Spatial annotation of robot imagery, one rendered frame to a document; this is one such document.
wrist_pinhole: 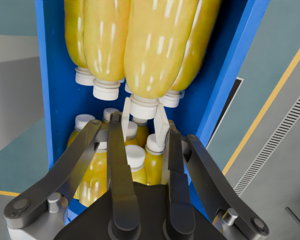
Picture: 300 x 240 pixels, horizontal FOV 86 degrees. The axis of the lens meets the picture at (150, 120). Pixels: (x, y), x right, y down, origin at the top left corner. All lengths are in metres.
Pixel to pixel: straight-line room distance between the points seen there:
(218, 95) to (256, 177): 2.29
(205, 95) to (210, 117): 0.14
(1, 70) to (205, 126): 0.60
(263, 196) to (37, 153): 2.78
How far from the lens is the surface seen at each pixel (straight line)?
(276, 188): 2.78
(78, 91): 0.38
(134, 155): 0.26
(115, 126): 0.15
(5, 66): 0.67
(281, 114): 2.05
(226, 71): 0.19
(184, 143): 0.17
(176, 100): 0.28
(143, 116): 0.21
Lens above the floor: 1.37
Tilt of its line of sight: 63 degrees down
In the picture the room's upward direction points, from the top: 173 degrees clockwise
